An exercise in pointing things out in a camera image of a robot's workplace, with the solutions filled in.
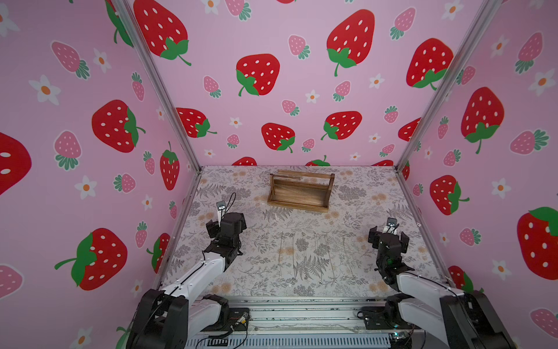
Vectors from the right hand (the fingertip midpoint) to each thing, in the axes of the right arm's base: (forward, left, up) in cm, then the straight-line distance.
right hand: (396, 233), depth 86 cm
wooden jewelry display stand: (+26, +36, -7) cm, 45 cm away
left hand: (0, +69, +5) cm, 69 cm away
